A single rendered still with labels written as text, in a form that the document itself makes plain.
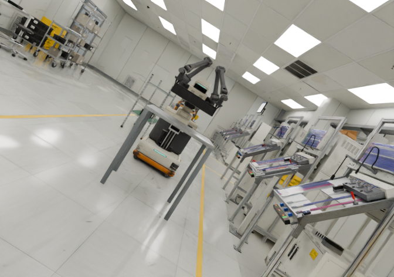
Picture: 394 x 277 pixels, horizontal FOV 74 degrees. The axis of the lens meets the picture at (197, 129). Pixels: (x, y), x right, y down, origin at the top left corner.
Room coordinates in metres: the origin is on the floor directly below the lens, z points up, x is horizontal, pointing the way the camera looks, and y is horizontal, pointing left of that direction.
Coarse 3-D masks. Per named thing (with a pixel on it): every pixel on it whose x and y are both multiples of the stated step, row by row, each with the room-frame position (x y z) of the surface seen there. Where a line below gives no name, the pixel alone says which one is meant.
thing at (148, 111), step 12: (144, 108) 2.24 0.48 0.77; (156, 108) 2.49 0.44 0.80; (144, 120) 2.65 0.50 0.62; (168, 120) 2.26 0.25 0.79; (132, 132) 2.24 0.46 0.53; (192, 132) 2.38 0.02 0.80; (132, 144) 2.65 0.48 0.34; (204, 144) 2.29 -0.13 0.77; (120, 156) 2.24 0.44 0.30; (204, 156) 2.30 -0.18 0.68; (108, 168) 2.24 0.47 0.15; (180, 180) 2.71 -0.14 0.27; (192, 180) 2.30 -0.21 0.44; (180, 192) 2.30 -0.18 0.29; (168, 216) 2.30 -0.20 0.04
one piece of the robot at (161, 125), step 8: (168, 112) 3.69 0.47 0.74; (160, 120) 3.69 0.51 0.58; (192, 120) 3.93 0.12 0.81; (160, 128) 3.69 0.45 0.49; (192, 128) 3.73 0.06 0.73; (152, 136) 3.69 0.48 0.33; (160, 136) 3.63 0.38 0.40; (168, 136) 3.67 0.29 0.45; (176, 136) 3.72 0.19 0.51; (184, 136) 3.72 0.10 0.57; (160, 144) 3.66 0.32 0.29; (168, 144) 3.66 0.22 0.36; (176, 144) 3.72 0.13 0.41; (184, 144) 3.73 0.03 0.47; (176, 152) 3.73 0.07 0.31
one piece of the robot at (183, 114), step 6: (192, 90) 3.44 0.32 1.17; (198, 90) 3.44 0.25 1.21; (198, 96) 3.46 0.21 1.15; (204, 96) 3.45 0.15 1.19; (180, 108) 3.45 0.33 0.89; (186, 108) 3.48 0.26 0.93; (174, 114) 3.41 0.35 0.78; (180, 114) 3.46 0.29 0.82; (186, 114) 3.45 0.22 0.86; (180, 120) 3.42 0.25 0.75; (186, 120) 3.43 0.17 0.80
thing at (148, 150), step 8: (144, 144) 3.36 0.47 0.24; (152, 144) 3.45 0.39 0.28; (136, 152) 3.35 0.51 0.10; (144, 152) 3.36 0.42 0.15; (152, 152) 3.37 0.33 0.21; (160, 152) 3.39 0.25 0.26; (168, 152) 3.58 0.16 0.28; (144, 160) 3.37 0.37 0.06; (152, 160) 3.38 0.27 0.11; (160, 160) 3.39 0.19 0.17; (168, 160) 3.39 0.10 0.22; (176, 160) 3.43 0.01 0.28; (160, 168) 3.39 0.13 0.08; (168, 168) 3.40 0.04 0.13; (176, 168) 3.42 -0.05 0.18
